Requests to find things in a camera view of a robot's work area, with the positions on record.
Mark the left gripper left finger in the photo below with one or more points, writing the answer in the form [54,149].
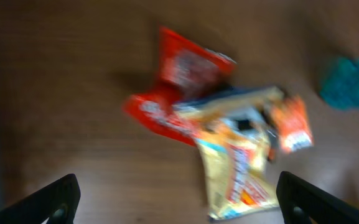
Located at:
[55,203]

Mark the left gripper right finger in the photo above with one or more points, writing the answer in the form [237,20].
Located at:
[302,202]

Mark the orange small snack box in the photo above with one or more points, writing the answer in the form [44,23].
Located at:
[292,124]

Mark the yellow snack bag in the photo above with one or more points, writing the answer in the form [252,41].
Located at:
[234,141]

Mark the blue mouthwash bottle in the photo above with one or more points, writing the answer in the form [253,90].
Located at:
[340,86]

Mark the dark red snack packet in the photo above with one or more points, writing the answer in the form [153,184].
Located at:
[189,67]

